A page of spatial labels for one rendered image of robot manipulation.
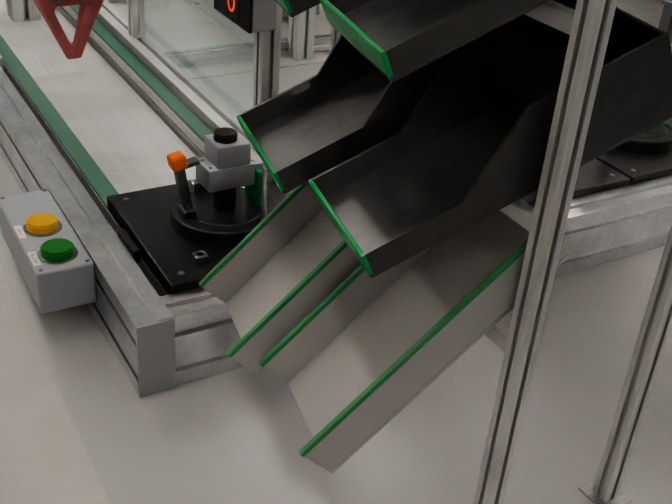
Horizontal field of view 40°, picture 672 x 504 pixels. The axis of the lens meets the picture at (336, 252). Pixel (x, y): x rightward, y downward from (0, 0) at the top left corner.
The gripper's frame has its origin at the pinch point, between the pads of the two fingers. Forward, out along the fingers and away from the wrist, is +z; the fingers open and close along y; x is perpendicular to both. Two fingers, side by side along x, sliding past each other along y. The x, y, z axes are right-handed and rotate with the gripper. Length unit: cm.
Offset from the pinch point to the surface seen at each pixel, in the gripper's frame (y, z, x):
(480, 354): -22, 39, -42
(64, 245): 5.9, 26.6, 2.3
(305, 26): 85, 34, -71
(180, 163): 4.0, 17.5, -12.3
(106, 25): 93, 31, -29
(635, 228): -11, 35, -79
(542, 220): -47, 0, -23
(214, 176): 2.9, 19.6, -16.3
